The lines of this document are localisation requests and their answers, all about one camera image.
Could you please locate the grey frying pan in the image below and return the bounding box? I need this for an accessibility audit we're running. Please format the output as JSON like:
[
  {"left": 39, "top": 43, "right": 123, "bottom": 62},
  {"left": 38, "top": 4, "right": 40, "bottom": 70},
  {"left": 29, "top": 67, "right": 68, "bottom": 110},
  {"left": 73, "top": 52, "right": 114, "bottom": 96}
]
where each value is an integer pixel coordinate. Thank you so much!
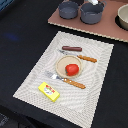
[{"left": 58, "top": 1, "right": 79, "bottom": 19}]

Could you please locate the wooden handled knife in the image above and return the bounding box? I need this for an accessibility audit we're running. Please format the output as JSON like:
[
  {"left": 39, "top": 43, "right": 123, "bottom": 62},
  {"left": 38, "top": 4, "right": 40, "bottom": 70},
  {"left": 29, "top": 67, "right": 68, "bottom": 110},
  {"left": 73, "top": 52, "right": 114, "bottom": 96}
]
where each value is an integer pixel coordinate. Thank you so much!
[{"left": 58, "top": 50, "right": 97, "bottom": 63}]

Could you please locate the beige bowl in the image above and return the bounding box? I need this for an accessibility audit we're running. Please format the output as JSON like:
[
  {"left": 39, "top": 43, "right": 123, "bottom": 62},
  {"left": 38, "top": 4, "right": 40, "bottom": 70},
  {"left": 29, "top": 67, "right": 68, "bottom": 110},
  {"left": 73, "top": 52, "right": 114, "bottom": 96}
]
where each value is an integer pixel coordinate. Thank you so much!
[{"left": 118, "top": 4, "right": 128, "bottom": 30}]

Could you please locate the grey cooking pot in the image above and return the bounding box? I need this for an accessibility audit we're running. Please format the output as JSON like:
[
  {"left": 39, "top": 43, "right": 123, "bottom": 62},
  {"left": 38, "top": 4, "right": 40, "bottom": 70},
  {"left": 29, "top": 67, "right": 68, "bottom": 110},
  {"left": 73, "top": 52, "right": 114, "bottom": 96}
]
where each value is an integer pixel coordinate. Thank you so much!
[{"left": 80, "top": 1, "right": 106, "bottom": 24}]

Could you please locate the brown toy sausage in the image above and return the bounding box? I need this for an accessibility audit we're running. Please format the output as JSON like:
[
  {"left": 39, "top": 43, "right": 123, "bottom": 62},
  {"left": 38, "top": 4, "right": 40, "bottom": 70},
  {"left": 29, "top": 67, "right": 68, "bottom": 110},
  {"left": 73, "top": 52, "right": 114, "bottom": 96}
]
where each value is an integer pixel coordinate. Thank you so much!
[{"left": 62, "top": 46, "right": 82, "bottom": 52}]

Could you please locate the yellow butter box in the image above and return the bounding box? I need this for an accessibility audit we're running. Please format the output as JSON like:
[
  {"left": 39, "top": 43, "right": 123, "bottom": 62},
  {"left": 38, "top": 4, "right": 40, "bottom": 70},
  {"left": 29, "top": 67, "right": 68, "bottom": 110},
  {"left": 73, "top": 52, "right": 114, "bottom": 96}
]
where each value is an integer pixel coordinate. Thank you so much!
[{"left": 38, "top": 82, "right": 60, "bottom": 102}]

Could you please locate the tan wooden plate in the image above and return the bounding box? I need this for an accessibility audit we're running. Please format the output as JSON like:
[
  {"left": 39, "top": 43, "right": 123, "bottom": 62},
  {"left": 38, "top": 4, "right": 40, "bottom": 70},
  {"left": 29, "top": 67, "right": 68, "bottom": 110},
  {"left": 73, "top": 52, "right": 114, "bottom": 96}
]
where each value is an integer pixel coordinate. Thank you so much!
[{"left": 55, "top": 55, "right": 83, "bottom": 79}]

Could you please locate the red toy tomato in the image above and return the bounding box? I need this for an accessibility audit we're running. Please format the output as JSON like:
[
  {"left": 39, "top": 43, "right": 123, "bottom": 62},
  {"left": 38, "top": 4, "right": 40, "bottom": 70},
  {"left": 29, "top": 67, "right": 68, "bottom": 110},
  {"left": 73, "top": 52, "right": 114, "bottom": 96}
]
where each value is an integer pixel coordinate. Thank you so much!
[{"left": 65, "top": 64, "right": 79, "bottom": 76}]

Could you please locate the beige woven placemat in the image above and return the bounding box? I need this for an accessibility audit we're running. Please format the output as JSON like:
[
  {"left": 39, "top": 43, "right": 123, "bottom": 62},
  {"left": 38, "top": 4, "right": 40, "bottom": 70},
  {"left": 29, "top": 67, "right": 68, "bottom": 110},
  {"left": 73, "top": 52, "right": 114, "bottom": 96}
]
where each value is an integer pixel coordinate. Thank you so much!
[{"left": 14, "top": 31, "right": 114, "bottom": 128}]

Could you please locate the wooden handled fork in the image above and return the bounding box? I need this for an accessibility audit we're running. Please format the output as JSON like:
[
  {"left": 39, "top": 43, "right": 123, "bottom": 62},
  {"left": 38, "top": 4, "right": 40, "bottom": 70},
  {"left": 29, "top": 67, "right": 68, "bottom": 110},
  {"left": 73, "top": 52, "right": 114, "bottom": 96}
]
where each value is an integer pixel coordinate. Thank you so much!
[{"left": 45, "top": 71, "right": 86, "bottom": 89}]

